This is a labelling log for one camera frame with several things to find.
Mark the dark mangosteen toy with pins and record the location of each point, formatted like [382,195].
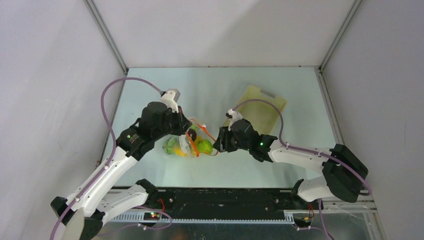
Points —
[192,134]

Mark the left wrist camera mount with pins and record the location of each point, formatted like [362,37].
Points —
[170,98]

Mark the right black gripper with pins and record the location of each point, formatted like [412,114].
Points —
[221,142]

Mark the cream plastic basket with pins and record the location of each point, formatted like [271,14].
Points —
[261,108]

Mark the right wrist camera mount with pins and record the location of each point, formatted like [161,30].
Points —
[233,117]

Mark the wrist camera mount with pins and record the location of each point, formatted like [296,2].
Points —
[170,98]
[233,117]

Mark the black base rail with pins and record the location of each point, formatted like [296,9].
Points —
[226,204]

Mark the green watermelon toy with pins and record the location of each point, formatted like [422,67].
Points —
[168,145]

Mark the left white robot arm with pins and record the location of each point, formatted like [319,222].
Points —
[89,208]

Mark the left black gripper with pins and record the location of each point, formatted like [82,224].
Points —
[183,122]

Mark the yellow lemon toy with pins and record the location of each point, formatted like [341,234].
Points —
[179,152]

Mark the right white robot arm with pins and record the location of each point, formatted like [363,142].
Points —
[341,173]

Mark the clear zip top bag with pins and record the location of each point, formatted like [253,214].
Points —
[189,146]

